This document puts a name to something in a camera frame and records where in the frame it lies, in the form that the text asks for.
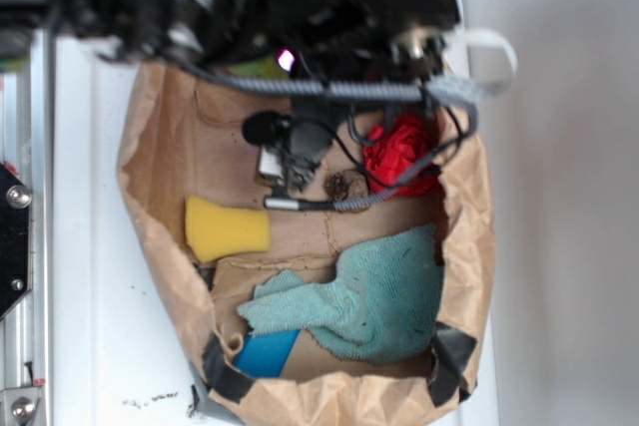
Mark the brown paper bag tray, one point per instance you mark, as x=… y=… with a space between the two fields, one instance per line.
x=183 y=138

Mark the black metal bracket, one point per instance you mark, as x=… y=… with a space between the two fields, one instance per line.
x=16 y=264

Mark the red crumpled paper ball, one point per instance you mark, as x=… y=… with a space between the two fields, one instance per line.
x=393 y=153

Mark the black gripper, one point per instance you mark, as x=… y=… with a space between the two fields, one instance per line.
x=291 y=144

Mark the teal terry cloth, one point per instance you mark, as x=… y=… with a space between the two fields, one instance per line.
x=380 y=308

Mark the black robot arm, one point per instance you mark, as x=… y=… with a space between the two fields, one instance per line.
x=330 y=57

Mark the yellow sponge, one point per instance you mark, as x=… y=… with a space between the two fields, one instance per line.
x=213 y=231

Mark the small brown rock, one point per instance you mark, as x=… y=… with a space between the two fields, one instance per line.
x=344 y=185

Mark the blue tube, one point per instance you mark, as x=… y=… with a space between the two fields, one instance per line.
x=265 y=356

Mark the aluminium frame rail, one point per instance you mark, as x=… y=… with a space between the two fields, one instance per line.
x=26 y=183

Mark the green plush animal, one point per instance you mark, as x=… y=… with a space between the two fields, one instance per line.
x=265 y=68

